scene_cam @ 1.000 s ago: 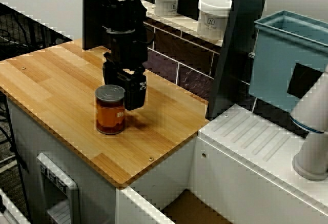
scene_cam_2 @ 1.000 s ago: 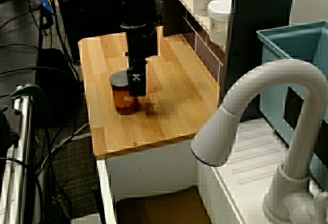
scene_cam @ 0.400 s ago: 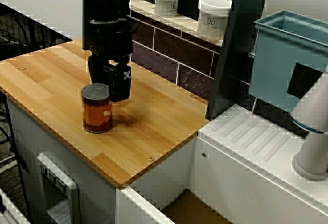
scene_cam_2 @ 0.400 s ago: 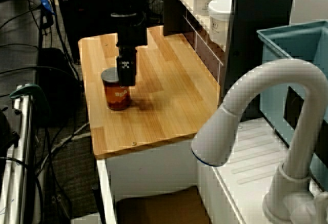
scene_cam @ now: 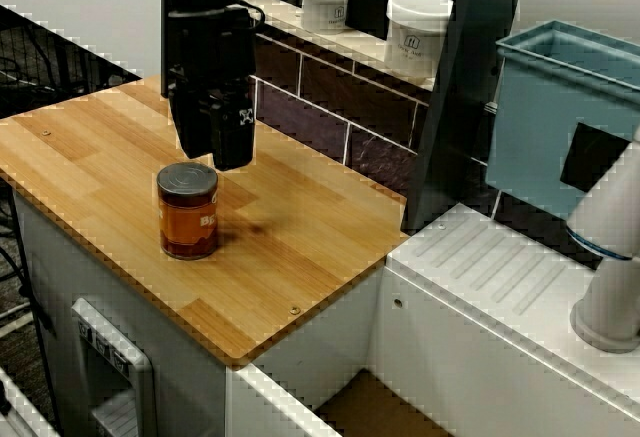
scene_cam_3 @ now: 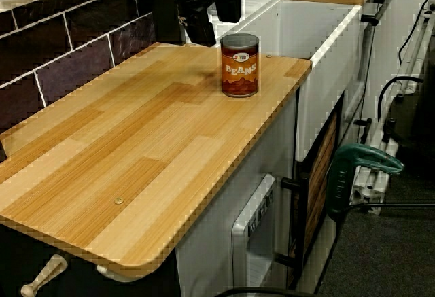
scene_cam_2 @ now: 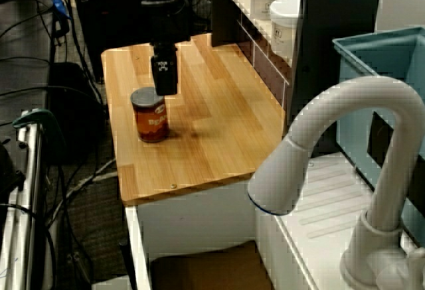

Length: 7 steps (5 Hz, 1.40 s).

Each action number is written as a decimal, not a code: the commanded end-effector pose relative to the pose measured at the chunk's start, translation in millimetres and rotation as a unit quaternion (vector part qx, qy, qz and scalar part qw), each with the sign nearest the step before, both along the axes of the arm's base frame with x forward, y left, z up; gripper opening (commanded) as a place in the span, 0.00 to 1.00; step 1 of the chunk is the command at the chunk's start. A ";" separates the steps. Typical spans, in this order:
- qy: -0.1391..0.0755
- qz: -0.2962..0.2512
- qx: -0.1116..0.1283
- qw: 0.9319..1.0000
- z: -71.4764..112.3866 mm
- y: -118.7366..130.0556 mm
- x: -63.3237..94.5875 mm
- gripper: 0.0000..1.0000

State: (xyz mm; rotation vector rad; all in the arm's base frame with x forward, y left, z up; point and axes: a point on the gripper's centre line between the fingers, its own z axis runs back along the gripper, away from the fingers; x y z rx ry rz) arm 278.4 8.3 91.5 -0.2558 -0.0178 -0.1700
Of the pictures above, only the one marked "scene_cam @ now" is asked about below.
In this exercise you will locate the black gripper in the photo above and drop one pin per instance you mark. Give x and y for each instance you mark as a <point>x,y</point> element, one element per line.
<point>212,52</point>

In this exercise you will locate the orange beans can grey lid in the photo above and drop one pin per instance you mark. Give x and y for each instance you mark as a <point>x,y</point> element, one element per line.
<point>187,222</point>

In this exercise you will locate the white lidded jar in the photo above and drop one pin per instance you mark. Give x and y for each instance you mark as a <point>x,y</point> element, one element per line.
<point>417,37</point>
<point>325,7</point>

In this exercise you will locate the grey ice dispenser panel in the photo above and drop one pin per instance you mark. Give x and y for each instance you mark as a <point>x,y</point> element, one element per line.
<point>140,372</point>

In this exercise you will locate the wide black upright panel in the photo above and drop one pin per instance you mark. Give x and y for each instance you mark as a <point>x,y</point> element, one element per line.
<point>465,82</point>

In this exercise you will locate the teal plastic bin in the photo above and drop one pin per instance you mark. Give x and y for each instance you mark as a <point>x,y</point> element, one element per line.
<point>530,132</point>

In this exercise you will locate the white toy sink unit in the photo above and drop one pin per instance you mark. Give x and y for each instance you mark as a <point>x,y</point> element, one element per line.
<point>450,347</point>

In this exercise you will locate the narrow black upright post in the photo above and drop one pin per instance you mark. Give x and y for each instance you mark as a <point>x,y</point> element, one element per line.
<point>164,82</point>

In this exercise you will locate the cream wall ledge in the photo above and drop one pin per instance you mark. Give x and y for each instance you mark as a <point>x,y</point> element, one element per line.
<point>370,43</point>

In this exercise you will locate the aluminium frame rail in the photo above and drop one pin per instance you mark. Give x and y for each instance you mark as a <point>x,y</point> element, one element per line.
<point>15,417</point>

